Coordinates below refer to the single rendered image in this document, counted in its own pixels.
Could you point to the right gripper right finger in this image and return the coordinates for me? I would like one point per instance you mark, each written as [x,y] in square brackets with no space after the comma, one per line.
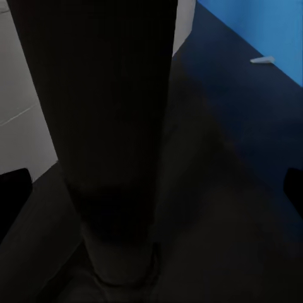
[293,188]

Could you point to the monitor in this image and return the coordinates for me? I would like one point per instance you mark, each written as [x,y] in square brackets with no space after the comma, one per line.
[85,83]

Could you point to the room divider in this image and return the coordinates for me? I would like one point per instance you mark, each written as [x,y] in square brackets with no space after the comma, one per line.
[273,27]

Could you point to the desk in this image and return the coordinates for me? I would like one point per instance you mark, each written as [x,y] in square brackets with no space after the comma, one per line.
[227,231]

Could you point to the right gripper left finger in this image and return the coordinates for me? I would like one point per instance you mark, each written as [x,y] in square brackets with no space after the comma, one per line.
[15,189]

